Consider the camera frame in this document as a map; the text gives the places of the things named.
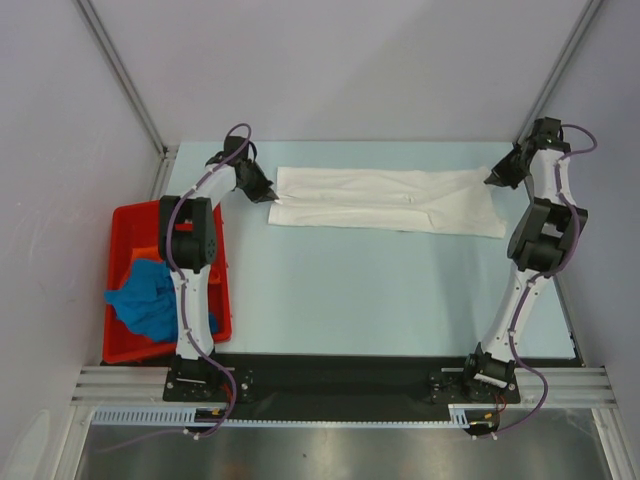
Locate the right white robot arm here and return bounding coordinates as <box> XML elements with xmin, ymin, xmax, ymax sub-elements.
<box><xmin>461</xmin><ymin>117</ymin><xmax>588</xmax><ymax>402</ymax></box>

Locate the orange t shirt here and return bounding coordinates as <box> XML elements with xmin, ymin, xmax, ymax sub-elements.
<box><xmin>131</xmin><ymin>245</ymin><xmax>161</xmax><ymax>262</ymax></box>

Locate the white t shirt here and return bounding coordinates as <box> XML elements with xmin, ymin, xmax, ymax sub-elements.
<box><xmin>268</xmin><ymin>167</ymin><xmax>506</xmax><ymax>239</ymax></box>

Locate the purple cable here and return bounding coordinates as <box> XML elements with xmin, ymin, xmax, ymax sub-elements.
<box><xmin>167</xmin><ymin>123</ymin><xmax>253</xmax><ymax>441</ymax></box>
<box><xmin>472</xmin><ymin>123</ymin><xmax>599</xmax><ymax>441</ymax></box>

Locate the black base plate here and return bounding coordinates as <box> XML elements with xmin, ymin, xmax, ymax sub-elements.
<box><xmin>181</xmin><ymin>353</ymin><xmax>521</xmax><ymax>420</ymax></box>

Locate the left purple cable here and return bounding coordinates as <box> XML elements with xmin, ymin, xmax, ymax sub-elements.
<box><xmin>167</xmin><ymin>123</ymin><xmax>253</xmax><ymax>441</ymax></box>

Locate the aluminium frame rail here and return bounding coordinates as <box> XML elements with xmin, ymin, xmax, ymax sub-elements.
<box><xmin>71</xmin><ymin>366</ymin><xmax>168</xmax><ymax>405</ymax></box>

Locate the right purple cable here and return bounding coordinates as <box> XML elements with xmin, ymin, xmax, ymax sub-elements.
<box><xmin>472</xmin><ymin>123</ymin><xmax>599</xmax><ymax>441</ymax></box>

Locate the white slotted cable duct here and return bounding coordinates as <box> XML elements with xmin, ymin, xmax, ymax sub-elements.
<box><xmin>91</xmin><ymin>404</ymin><xmax>500</xmax><ymax>430</ymax></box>

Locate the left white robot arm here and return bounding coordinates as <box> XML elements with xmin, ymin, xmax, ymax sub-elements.
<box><xmin>158</xmin><ymin>134</ymin><xmax>278</xmax><ymax>402</ymax></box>

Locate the blue t shirt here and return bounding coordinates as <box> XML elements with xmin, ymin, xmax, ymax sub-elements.
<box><xmin>103</xmin><ymin>257</ymin><xmax>221</xmax><ymax>344</ymax></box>

